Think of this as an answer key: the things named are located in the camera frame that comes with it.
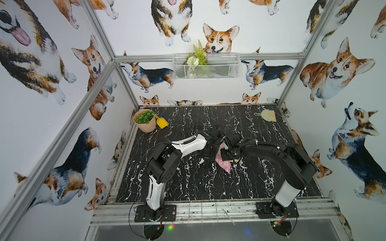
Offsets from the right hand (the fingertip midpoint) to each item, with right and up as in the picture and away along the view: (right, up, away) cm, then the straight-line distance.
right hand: (221, 156), depth 91 cm
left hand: (-6, 0, +1) cm, 6 cm away
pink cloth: (-2, -2, -1) cm, 3 cm away
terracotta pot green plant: (-48, +22, +4) cm, 53 cm away
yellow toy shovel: (-42, +20, +19) cm, 50 cm away
